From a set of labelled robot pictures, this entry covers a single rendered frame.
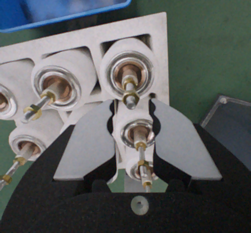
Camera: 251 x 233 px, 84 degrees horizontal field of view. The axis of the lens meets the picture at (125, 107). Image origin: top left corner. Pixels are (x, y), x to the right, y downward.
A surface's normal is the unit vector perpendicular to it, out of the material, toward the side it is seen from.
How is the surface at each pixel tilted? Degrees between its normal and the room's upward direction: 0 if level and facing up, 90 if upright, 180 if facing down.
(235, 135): 90
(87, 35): 0
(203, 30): 0
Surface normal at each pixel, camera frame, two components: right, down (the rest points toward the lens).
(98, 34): -0.01, 0.50
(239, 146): -0.97, -0.22
